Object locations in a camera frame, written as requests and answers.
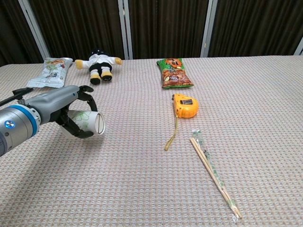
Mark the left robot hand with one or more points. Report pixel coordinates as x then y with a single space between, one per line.
55 101

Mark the white paper cup leaf print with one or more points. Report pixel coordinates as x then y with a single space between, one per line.
86 118

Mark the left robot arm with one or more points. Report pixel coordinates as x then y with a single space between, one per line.
16 125

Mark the silver snack bag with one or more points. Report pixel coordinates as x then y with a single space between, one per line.
50 73

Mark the black white plush toy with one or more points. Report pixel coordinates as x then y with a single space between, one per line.
99 63

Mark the beige waffle tablecloth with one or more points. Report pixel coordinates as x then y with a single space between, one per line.
142 177

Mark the green peanut snack bag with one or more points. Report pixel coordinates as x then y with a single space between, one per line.
174 75

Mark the orange tape measure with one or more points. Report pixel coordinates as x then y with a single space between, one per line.
187 107

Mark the dark brown curtain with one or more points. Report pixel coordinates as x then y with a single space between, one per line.
165 26

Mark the clear plastic chopstick wrapper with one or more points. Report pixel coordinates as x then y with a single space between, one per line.
201 144

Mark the wooden chopstick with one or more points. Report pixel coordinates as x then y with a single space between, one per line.
205 165
209 164

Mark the grey screen frame post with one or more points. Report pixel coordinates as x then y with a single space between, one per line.
208 28
35 30
299 48
125 28

